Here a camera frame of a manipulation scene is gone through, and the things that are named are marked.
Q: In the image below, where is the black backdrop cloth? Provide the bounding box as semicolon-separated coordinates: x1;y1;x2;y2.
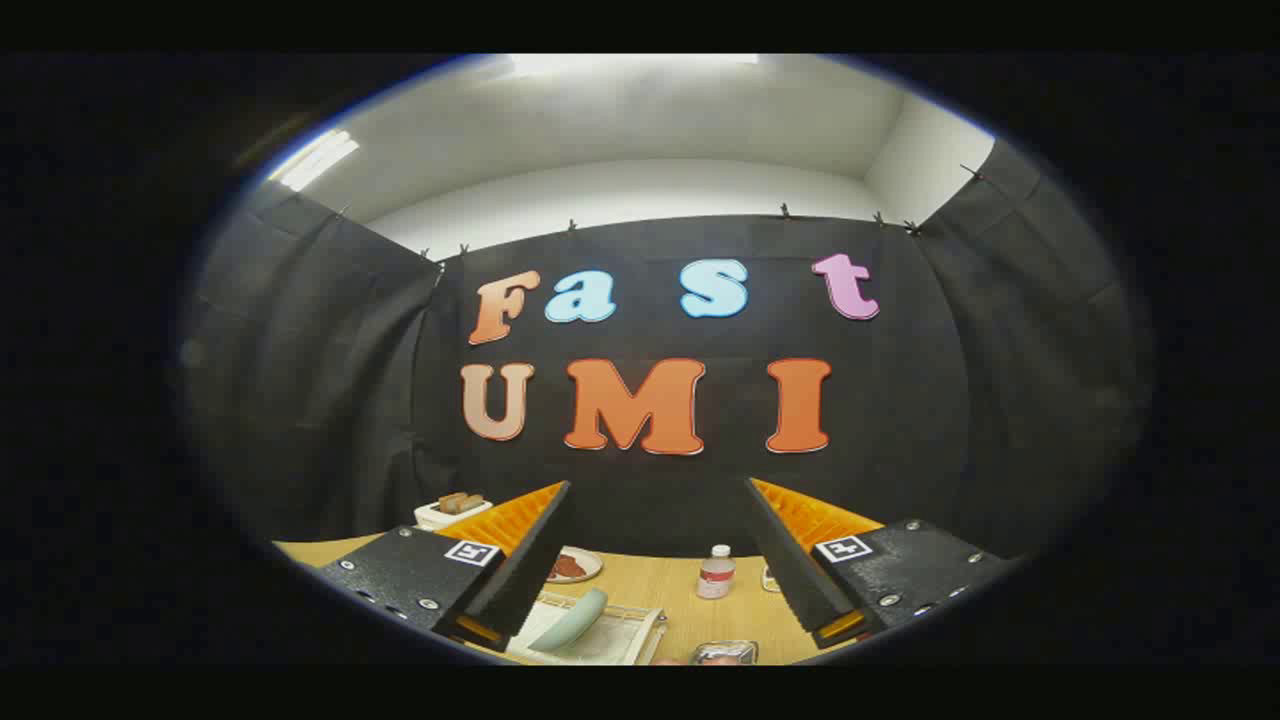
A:
183;138;1151;561

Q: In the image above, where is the ceiling light panel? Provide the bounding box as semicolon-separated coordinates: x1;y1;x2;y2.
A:
268;128;361;193
505;53;761;79

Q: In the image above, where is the white wire dish rack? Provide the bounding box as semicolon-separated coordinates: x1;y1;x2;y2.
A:
505;590;669;666

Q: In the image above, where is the clear plastic bottle red label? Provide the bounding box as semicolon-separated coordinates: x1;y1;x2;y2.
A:
697;544;737;600

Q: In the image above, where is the pale green plate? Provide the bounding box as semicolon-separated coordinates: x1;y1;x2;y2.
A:
527;588;608;653

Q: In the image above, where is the white toaster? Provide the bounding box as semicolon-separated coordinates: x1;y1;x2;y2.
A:
415;492;493;532

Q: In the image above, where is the white round plate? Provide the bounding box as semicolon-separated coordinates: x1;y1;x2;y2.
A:
546;547;604;585

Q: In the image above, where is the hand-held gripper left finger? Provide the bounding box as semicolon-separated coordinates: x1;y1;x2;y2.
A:
316;480;573;653

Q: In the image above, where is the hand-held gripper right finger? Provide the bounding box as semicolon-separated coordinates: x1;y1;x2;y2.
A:
742;477;1021;649

